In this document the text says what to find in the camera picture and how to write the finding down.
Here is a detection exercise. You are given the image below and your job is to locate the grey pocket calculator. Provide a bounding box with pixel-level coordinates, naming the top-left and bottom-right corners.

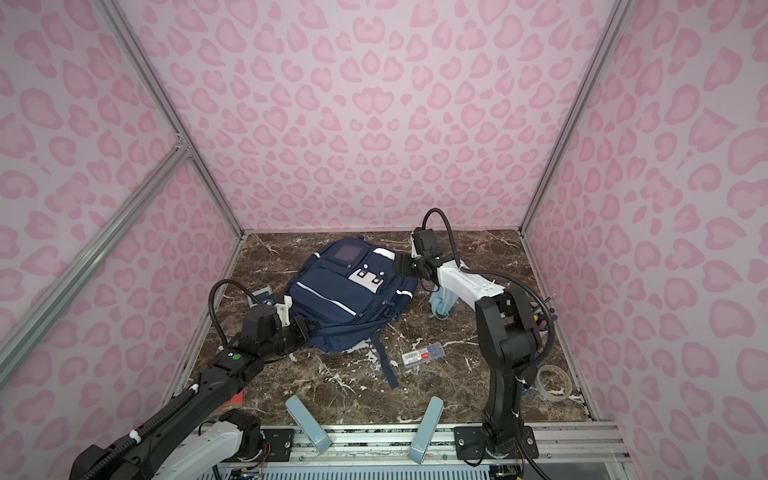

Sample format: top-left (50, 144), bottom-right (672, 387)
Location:
top-left (249, 286), bottom-right (274, 306)

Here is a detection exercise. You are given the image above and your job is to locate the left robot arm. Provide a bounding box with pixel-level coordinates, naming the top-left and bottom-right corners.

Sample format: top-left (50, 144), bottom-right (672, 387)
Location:
top-left (70, 282), bottom-right (336, 479)

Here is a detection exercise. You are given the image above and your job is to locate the left teal stand block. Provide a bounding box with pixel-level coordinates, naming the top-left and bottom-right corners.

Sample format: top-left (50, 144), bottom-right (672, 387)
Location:
top-left (285, 395), bottom-right (332, 453)

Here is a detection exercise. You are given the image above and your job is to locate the roll of clear tape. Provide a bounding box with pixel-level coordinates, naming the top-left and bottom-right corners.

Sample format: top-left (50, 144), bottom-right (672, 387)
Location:
top-left (535, 365), bottom-right (574, 403)

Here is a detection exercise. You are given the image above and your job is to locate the teal stand block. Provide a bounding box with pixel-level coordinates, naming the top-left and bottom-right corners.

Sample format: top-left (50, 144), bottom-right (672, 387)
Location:
top-left (285, 395), bottom-right (332, 453)
top-left (408, 396), bottom-right (444, 464)

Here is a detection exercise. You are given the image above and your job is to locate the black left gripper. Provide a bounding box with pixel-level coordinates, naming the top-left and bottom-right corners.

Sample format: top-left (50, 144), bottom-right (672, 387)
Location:
top-left (262, 314), bottom-right (322, 362)

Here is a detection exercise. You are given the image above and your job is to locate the navy blue student backpack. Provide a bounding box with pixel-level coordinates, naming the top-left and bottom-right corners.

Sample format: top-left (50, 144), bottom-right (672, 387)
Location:
top-left (285, 237), bottom-right (418, 389)

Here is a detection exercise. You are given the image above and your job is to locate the right teal stand block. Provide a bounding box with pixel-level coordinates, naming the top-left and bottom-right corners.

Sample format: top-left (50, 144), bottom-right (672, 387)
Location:
top-left (408, 396), bottom-right (444, 464)

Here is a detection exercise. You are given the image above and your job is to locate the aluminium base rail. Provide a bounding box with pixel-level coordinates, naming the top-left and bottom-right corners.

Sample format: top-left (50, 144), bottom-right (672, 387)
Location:
top-left (179, 419), bottom-right (631, 480)

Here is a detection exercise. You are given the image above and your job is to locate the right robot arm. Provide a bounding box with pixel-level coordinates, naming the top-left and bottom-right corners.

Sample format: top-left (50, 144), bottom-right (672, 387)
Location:
top-left (394, 207), bottom-right (556, 463)

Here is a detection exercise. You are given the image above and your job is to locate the pink pen holder cup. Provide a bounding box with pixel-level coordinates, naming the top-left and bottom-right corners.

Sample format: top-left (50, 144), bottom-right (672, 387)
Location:
top-left (533, 296), bottom-right (557, 332)

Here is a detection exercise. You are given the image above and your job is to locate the teal pencil pouch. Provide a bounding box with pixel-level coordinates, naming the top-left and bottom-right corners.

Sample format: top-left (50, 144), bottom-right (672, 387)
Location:
top-left (429, 287), bottom-right (459, 320)

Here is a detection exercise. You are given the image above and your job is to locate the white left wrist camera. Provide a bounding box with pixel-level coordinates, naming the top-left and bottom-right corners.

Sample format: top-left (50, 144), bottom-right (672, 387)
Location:
top-left (275, 303), bottom-right (290, 327)

